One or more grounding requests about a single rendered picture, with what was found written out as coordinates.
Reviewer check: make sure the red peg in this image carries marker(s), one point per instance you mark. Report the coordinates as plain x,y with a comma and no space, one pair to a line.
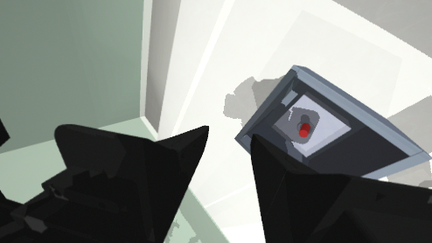
304,130

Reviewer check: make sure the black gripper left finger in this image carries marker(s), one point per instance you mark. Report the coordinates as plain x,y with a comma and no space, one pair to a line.
162,170

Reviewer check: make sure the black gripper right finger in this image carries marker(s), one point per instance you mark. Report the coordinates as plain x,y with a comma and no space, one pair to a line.
299,205

